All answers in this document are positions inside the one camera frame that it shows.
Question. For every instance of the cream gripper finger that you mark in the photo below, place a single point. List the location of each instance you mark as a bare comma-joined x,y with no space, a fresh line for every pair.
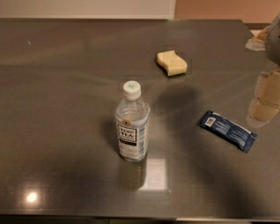
266,102
258,41

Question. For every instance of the blue rxbar wrapper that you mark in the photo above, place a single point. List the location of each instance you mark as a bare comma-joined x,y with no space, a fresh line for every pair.
228,130

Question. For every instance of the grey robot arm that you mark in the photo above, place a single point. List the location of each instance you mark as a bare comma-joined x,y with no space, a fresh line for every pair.
272,46

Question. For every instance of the clear plastic water bottle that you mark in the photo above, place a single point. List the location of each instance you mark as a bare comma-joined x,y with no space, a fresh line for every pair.
132,121

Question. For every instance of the yellow sponge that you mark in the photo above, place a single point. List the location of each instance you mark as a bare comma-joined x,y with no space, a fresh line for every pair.
171,63

